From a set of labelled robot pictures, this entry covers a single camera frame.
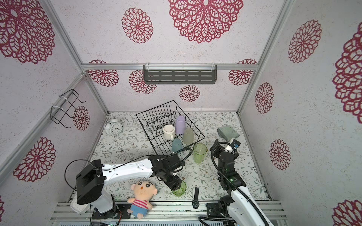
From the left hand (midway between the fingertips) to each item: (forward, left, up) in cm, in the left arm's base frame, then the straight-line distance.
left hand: (174, 185), depth 77 cm
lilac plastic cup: (+38, -4, +6) cm, 39 cm away
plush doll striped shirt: (-3, +16, +3) cm, 16 cm away
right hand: (+18, -28, +15) cm, 36 cm away
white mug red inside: (+34, +4, +4) cm, 34 cm away
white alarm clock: (+39, +44, +4) cm, 58 cm away
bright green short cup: (-1, -4, -4) cm, 6 cm away
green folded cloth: (+39, -39, -5) cm, 56 cm away
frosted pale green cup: (+33, -9, 0) cm, 34 cm away
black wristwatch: (-8, -12, -5) cm, 15 cm away
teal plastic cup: (+27, -1, -2) cm, 27 cm away
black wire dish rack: (+49, +18, -1) cm, 52 cm away
